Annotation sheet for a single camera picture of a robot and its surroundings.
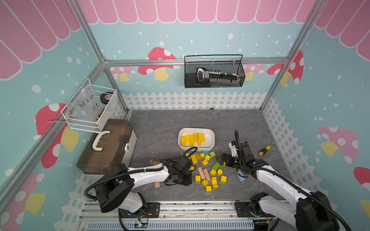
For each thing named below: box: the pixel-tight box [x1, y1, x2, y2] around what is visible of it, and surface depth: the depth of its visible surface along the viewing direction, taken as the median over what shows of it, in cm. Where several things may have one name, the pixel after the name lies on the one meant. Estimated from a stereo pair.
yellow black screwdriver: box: [258, 142, 275, 157], surface depth 98 cm
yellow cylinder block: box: [193, 132, 199, 143], surface depth 102 cm
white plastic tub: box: [177, 127, 216, 152], surface depth 102 cm
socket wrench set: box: [196, 67, 241, 86], surface depth 91 cm
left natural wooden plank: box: [197, 166, 206, 180], surface depth 88 cm
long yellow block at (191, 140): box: [189, 134, 195, 147], surface depth 102 cm
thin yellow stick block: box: [198, 132, 201, 147], surface depth 101 cm
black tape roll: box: [100, 91, 114, 105], surface depth 82 cm
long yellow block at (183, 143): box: [181, 135, 187, 147], surface depth 102 cm
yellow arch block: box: [211, 176, 219, 189], surface depth 85 cm
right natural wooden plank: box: [202, 168, 212, 182], surface depth 87 cm
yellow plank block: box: [185, 134, 191, 143], surface depth 104 cm
